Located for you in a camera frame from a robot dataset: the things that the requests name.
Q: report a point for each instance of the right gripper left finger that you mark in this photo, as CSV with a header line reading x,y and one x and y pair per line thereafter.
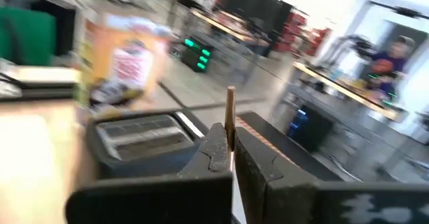
x,y
214,157

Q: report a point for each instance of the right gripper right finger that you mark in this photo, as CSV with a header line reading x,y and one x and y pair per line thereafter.
x,y
268,197

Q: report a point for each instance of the panda cereal box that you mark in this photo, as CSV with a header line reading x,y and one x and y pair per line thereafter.
x,y
130,66

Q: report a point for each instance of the black ramp with hazard stripes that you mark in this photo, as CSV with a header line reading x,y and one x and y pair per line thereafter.
x,y
295,150

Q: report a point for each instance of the black toaster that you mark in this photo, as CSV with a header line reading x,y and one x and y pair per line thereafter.
x,y
144,143

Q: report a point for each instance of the black computer with blue light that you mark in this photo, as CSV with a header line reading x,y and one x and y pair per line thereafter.
x,y
310,126

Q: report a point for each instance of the black device with green lights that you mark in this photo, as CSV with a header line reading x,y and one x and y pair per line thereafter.
x,y
197,54

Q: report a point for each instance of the wooden workbench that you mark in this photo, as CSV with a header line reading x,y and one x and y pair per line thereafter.
x,y
348,90
228,27

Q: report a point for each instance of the red cabinet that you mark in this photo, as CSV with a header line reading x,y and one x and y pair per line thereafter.
x,y
301,33

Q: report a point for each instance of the person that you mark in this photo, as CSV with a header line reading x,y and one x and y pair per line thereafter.
x,y
393,66

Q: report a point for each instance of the green floor mat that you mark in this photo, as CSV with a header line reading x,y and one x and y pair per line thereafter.
x,y
27,36

